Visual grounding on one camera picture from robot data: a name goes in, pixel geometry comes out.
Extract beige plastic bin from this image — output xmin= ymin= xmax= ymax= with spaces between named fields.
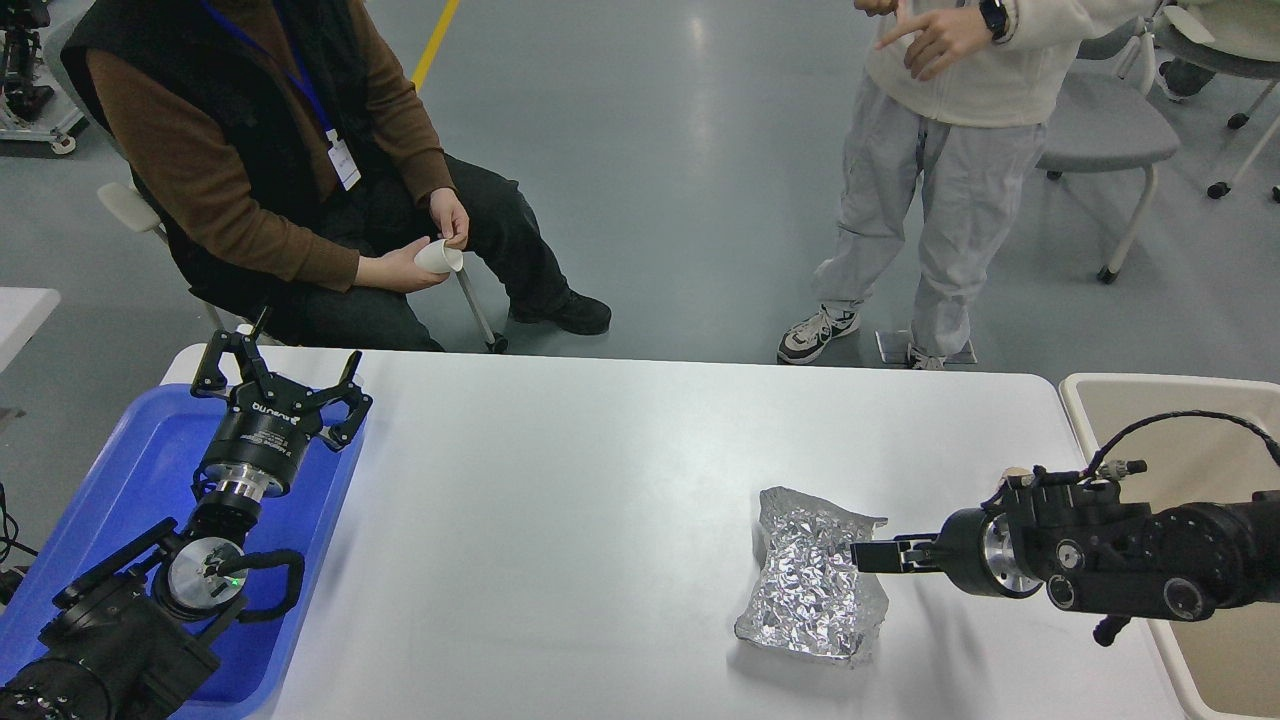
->
xmin=1059 ymin=373 xmax=1280 ymax=720

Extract blue plastic tray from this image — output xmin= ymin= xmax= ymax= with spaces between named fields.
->
xmin=1 ymin=384 xmax=364 ymax=719

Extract standing person grey clothes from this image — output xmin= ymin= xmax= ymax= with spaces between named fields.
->
xmin=777 ymin=1 xmax=1144 ymax=370

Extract white side table corner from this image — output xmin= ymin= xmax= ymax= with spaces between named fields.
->
xmin=0 ymin=286 xmax=61 ymax=372

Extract seated person brown sweater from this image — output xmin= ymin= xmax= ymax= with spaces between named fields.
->
xmin=60 ymin=1 xmax=611 ymax=352

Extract grey chair at top right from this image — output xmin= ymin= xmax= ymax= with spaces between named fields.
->
xmin=1117 ymin=0 xmax=1280 ymax=201

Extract white chair under seated person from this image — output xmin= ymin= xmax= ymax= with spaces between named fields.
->
xmin=44 ymin=8 xmax=508 ymax=354

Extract white paper cup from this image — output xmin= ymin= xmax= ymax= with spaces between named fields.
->
xmin=413 ymin=238 xmax=465 ymax=274

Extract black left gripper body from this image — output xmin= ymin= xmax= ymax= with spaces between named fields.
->
xmin=195 ymin=386 xmax=323 ymax=496

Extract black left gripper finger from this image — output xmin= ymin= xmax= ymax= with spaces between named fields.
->
xmin=189 ymin=329 xmax=269 ymax=404
xmin=300 ymin=351 xmax=372 ymax=452

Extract robot stand at far left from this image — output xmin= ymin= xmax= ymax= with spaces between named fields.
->
xmin=1 ymin=1 xmax=84 ymax=158

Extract silver foil bag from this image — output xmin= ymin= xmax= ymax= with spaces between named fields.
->
xmin=733 ymin=486 xmax=890 ymax=667

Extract grey office chair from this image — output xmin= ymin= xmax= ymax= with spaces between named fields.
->
xmin=1037 ymin=15 xmax=1181 ymax=284

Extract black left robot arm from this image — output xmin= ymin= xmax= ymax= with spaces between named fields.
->
xmin=3 ymin=328 xmax=372 ymax=719

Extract metal floor plate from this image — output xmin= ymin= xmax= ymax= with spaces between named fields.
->
xmin=876 ymin=331 xmax=978 ymax=366

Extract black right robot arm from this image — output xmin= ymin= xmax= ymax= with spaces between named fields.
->
xmin=836 ymin=437 xmax=1279 ymax=647

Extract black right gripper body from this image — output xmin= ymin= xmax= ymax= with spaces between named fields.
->
xmin=934 ymin=509 xmax=1043 ymax=600

